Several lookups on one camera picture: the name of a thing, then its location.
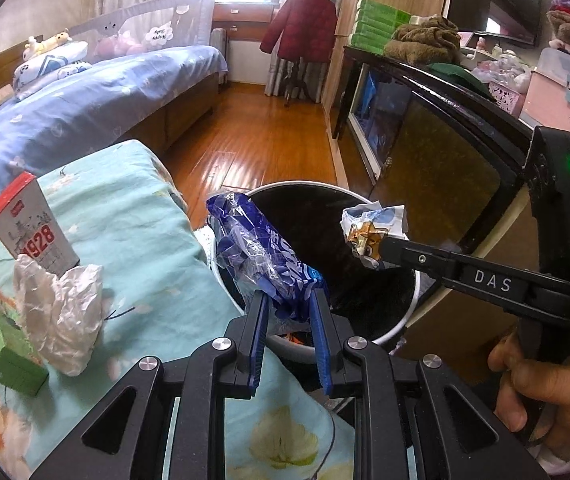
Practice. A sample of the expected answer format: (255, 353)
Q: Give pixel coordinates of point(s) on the black glass-front cabinet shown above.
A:
(445, 160)

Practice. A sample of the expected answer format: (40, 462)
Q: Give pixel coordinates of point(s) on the white radiator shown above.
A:
(220, 55)

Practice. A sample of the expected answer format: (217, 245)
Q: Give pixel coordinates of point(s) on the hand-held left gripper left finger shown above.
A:
(257, 342)

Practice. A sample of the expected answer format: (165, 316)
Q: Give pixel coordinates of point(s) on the white tissue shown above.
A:
(60, 320)

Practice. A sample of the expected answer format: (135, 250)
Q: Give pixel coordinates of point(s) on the white trash bin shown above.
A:
(360, 305)

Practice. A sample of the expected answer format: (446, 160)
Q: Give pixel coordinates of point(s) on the brown fuzzy cloth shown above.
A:
(425, 37)

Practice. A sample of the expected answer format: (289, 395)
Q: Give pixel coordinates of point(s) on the person's right hand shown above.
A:
(555, 385)

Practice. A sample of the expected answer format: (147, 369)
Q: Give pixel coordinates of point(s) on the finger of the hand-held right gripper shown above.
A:
(465, 272)

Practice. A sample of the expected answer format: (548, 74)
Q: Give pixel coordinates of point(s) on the dark green cloth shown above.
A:
(460, 77)

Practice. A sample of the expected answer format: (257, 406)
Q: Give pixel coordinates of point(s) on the wooden bed frame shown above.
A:
(190, 105)

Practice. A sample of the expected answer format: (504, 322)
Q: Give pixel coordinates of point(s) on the wooden desk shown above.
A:
(245, 15)

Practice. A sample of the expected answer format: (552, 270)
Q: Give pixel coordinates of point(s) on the grey bed guard rail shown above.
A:
(130, 25)

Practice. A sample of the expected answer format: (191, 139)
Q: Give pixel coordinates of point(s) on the pink storage box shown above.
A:
(550, 95)

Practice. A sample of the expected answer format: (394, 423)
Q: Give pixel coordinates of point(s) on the blue white printed pillow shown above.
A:
(47, 67)

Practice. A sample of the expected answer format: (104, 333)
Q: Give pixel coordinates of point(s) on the stack of green boxes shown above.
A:
(372, 25)

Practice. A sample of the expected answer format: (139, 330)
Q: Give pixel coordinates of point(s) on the red padded jacket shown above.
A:
(297, 25)

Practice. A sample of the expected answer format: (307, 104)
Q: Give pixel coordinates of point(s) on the bed with blue duvet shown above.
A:
(90, 105)

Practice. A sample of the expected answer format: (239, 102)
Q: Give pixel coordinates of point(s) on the black television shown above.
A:
(495, 5)

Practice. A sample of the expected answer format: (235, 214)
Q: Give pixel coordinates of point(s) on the blue plastic wrapper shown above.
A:
(260, 245)

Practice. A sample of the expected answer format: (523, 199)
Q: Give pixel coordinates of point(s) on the green carton box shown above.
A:
(5, 350)

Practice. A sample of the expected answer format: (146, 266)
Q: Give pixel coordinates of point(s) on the yellow white plush toy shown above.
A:
(45, 44)

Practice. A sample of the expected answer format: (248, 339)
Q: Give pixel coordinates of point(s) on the dark wooden coat rack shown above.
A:
(295, 80)

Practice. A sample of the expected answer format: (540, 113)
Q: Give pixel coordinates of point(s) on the grey box with red top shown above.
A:
(25, 220)

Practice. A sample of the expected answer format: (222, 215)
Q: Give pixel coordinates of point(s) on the white gold wrapper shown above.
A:
(370, 220)

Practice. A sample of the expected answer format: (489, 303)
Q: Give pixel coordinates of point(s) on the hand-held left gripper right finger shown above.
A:
(322, 345)

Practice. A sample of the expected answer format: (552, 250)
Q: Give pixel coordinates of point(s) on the pink plush toy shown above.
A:
(115, 44)

